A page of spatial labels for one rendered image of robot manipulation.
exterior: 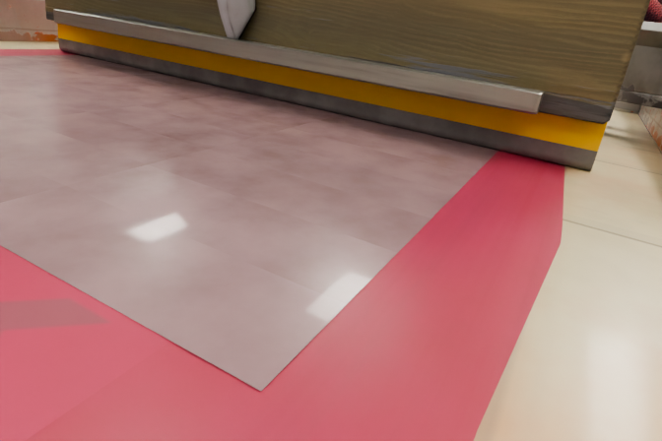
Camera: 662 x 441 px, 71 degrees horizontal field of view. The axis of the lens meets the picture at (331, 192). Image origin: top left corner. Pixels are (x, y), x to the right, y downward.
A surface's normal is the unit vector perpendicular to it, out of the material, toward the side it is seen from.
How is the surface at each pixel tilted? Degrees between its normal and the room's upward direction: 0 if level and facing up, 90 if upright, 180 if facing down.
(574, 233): 0
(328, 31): 88
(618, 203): 0
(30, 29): 90
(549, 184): 0
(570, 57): 88
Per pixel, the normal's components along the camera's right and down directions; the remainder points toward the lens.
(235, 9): 0.33, 0.64
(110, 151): 0.12, -0.93
